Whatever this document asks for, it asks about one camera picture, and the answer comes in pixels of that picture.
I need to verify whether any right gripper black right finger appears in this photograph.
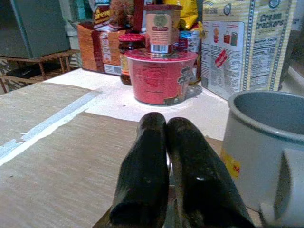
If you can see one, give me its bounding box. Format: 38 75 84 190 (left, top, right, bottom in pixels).
167 117 257 228

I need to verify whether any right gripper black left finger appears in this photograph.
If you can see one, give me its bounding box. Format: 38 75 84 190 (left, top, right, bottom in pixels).
109 112 171 228

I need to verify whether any brown cardboard sheet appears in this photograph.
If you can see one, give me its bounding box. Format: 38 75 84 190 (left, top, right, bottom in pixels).
0 82 224 228

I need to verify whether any red instant noodle bowl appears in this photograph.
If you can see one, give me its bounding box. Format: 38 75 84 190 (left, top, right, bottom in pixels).
124 49 199 106

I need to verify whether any white tape strip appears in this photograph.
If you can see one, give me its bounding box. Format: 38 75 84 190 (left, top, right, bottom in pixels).
0 90 103 167

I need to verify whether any glass jar with red lid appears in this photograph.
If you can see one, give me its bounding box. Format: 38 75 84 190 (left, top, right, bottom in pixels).
118 33 146 86

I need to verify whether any orange carton box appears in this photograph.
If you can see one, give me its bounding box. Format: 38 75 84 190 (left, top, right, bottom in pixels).
76 21 129 76

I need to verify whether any small can with blue label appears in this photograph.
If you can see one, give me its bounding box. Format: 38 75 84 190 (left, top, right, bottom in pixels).
177 30 201 55

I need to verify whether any cream crackers bag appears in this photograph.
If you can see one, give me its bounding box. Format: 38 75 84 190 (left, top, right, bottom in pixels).
200 0 299 100

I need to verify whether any brown wooden rack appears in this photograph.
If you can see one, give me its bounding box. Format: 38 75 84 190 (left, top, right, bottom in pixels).
0 49 80 95

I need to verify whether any orange instant noodle cup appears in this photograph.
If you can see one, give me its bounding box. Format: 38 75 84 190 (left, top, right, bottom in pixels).
144 4 183 57

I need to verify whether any yellow snack bag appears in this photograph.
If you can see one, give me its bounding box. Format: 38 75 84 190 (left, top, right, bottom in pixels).
163 0 205 36

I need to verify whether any red snack bag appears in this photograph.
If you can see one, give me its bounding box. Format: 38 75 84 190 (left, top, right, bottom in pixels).
93 0 119 33

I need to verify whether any grey green box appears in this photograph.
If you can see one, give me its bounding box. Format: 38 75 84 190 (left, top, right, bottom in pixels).
0 0 71 59

